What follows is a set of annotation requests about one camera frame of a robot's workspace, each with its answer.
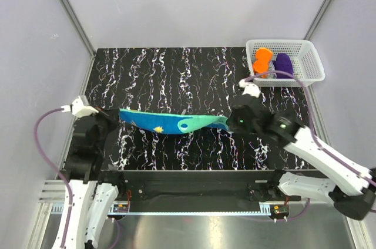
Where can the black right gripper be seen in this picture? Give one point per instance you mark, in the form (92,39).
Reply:
(232,124)

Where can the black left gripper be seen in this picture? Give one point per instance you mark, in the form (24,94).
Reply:
(111,114)

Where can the orange and grey towel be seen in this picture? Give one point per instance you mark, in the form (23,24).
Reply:
(263,57)

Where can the teal and blue towel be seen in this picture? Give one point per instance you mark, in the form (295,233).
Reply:
(165,123)

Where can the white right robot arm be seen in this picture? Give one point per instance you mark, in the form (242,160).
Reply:
(348,186)

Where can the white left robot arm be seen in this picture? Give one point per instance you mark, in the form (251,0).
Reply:
(88,193)

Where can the white blue rolled towel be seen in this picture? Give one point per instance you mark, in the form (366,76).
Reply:
(271,74)

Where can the white plastic basket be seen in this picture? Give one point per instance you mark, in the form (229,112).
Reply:
(305,59)

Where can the purple rolled towel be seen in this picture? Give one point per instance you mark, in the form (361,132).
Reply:
(283,63)

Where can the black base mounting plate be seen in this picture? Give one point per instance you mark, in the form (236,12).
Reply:
(188,185)

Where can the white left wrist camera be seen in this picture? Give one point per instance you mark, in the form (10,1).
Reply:
(80,107)

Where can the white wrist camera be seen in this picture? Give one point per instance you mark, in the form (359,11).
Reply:
(80,107)
(249,88)

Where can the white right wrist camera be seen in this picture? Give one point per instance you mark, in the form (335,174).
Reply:
(249,88)

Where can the aluminium frame rail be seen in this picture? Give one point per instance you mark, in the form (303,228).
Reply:
(53,191)

